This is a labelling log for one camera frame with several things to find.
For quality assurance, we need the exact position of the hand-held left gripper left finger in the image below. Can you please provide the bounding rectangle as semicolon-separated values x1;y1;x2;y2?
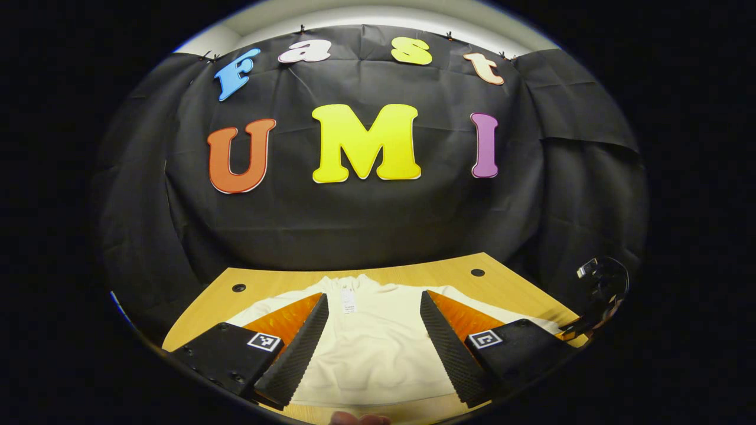
167;292;330;412

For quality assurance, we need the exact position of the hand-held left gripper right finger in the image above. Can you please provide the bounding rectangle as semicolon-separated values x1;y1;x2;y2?
420;290;582;409

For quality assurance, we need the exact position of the black backdrop cloth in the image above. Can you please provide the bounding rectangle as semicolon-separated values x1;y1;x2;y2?
92;24;650;346

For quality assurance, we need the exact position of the cream white sweatshirt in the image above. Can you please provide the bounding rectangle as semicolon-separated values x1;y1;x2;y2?
226;274;561;408

